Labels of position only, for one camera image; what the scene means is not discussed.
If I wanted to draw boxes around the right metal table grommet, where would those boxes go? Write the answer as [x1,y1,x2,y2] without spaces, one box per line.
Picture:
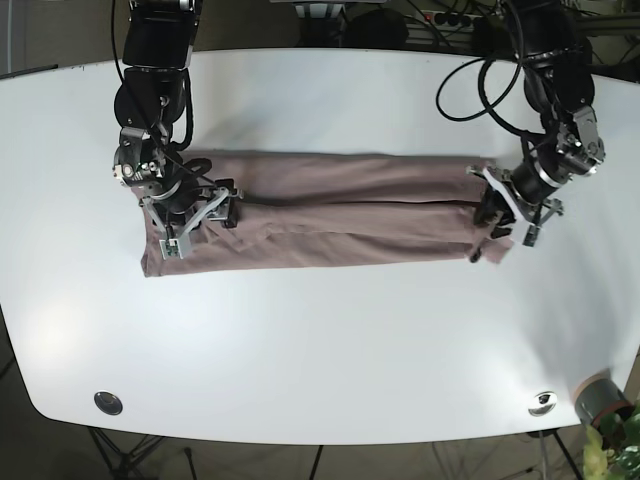
[527,391,557,417]

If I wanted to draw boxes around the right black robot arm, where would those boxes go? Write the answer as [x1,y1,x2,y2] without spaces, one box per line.
[112,1,242,259]

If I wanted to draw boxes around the pink T-shirt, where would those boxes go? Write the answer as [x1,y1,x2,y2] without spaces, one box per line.
[141,151,512,277]

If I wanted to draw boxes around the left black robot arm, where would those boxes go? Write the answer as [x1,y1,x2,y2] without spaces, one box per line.
[468,1,606,247]

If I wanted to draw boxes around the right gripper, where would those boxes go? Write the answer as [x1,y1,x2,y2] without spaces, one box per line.
[112,150,241,259]

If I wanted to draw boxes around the green plant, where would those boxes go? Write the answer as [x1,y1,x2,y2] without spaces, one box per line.
[583,403,639,480]

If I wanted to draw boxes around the left metal table grommet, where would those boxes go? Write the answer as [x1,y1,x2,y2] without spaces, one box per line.
[94,391,123,416]

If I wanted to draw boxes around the metal table grommet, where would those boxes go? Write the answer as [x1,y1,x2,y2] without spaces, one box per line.
[94,391,123,416]
[527,391,557,417]

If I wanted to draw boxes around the grey plant pot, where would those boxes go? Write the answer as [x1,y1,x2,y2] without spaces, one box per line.
[572,370,634,427]

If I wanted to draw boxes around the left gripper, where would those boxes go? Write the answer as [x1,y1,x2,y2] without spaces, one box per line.
[468,125,605,263]

